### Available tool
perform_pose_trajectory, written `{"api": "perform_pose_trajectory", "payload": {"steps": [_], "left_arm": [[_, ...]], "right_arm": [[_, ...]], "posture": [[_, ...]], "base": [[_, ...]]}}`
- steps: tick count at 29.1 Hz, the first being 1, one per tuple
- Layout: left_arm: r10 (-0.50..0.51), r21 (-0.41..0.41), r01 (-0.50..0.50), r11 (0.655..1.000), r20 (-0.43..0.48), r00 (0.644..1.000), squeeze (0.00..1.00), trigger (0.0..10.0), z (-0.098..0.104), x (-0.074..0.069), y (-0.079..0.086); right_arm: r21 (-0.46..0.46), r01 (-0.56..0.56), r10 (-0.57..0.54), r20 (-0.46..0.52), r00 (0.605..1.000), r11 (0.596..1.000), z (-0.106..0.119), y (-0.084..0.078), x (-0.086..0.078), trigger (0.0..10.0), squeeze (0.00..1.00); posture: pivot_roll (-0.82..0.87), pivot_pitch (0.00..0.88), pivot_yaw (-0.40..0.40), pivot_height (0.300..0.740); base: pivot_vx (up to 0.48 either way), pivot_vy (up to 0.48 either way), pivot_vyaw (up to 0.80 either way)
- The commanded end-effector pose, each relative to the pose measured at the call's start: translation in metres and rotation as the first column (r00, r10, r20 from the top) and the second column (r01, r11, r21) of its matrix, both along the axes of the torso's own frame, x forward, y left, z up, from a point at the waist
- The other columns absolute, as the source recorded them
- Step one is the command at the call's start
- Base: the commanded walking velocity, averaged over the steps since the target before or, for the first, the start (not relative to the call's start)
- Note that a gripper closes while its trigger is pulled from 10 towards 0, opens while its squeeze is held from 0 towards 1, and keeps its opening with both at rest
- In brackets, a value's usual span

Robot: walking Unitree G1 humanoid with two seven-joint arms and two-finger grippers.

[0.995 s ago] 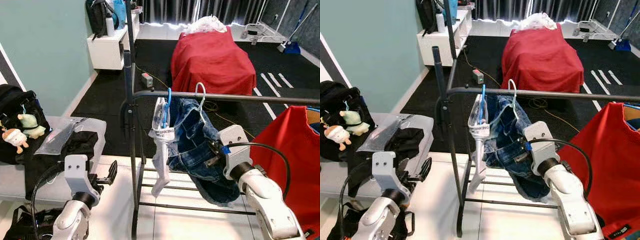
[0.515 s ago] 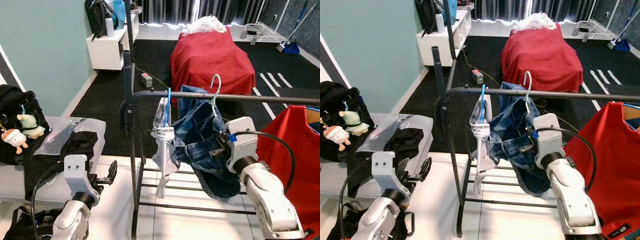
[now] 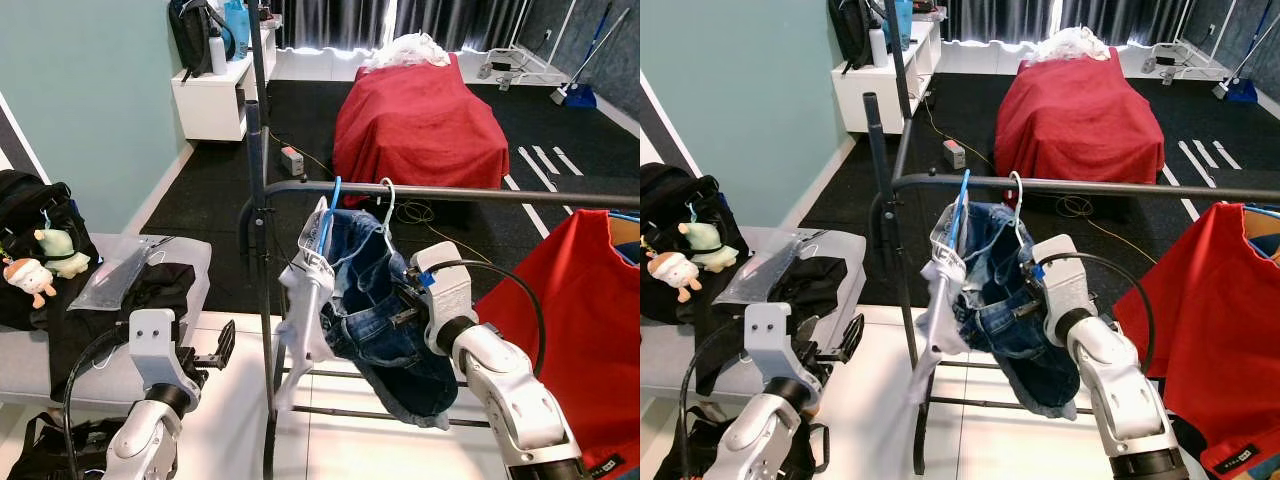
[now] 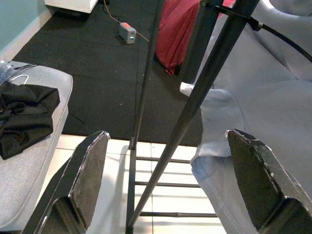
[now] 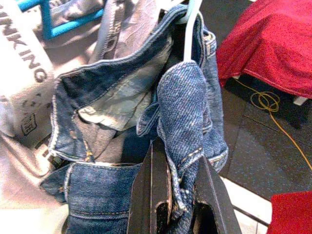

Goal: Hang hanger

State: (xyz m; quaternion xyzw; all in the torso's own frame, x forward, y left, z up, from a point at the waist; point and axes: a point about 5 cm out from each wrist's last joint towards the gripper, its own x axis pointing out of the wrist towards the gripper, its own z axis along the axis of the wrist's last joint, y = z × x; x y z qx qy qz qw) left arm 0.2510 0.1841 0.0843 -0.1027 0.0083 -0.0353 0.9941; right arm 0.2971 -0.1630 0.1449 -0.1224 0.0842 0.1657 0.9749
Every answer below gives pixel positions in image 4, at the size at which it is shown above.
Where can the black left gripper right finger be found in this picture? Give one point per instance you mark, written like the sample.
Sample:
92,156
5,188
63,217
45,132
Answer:
258,180

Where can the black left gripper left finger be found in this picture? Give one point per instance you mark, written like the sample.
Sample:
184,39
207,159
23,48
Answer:
83,180

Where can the grey upholstered sofa seat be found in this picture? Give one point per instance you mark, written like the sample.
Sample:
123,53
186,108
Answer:
24,170

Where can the pale grey blue garment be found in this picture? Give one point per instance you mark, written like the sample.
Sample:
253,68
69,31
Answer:
268,97

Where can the crumpled black cloth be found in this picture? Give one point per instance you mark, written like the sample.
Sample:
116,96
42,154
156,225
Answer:
24,114

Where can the black floor mat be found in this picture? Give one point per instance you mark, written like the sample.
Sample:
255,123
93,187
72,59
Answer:
97,85

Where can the black metal rack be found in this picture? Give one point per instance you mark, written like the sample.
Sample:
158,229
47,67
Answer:
195,97

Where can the clear plastic wrapper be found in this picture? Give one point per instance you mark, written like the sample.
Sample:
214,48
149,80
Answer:
3,69

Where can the grey power adapter red label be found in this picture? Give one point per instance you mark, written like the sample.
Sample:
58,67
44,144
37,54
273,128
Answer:
127,31

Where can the red garment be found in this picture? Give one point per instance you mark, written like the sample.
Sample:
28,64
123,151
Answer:
175,29

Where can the white cabinet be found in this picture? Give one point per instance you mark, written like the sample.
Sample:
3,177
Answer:
70,5

